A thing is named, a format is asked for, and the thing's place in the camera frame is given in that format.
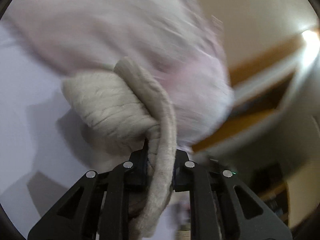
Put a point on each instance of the right pink floral pillow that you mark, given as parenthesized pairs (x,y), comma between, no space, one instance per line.
(201,94)

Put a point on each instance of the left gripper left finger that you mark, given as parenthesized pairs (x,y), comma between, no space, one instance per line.
(97,205)

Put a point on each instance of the wooden headboard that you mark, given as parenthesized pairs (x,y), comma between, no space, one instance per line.
(260,84)

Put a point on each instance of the beige cable-knit sweater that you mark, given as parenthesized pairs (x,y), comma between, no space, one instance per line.
(124,107)

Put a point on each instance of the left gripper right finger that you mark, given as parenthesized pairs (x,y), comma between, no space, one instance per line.
(222,206)

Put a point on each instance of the pink floral pillow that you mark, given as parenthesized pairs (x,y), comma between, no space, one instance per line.
(165,35)
(201,94)

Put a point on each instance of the left pink floral pillow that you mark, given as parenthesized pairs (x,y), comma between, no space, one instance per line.
(165,35)

